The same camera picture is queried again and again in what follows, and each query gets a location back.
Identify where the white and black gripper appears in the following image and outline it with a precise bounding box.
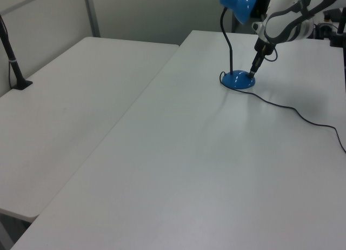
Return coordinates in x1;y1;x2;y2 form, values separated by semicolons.
249;20;274;80

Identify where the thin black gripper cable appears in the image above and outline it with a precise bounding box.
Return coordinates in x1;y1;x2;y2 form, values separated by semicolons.
266;48;279;62

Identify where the grey metal partition post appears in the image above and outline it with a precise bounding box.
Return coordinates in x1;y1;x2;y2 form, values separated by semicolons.
83;0;101;38

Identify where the black camera stand with base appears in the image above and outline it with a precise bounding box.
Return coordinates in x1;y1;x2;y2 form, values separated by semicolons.
0;14;34;91

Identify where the black lamp power cable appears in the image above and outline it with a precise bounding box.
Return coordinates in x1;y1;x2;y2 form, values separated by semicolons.
218;70;346;155

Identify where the blue gooseneck desk lamp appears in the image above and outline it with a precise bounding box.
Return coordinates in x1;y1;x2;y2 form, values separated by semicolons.
218;0;259;90

